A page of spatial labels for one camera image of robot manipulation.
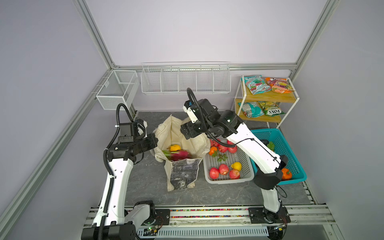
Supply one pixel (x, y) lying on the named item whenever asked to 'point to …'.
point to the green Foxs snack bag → (271, 108)
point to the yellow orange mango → (174, 147)
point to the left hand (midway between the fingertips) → (158, 141)
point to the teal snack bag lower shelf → (252, 109)
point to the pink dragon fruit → (175, 155)
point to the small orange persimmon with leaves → (213, 151)
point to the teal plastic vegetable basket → (281, 147)
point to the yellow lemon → (237, 165)
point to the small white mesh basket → (121, 86)
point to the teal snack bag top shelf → (256, 84)
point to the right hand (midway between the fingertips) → (187, 127)
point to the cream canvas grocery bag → (183, 173)
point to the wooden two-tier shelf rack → (287, 101)
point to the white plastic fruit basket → (225, 163)
